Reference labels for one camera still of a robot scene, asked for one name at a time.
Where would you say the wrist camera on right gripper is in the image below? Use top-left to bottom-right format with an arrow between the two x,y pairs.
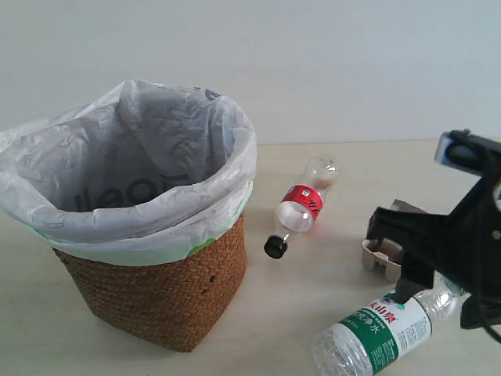
434,129 -> 483,176

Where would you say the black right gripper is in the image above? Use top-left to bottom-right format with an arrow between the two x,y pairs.
366,136 -> 500,329

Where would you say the beige cardboard pulp tray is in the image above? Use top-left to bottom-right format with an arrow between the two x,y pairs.
359,198 -> 426,284

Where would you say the clear bottle with red label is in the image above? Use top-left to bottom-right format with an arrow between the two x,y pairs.
264,154 -> 340,259

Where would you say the clear bottle with green label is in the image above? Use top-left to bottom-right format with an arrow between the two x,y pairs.
313,273 -> 464,375

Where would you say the white and green bin liner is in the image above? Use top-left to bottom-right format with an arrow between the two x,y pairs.
1,80 -> 257,266

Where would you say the brown woven wicker basket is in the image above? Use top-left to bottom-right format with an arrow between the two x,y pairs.
54,216 -> 247,353

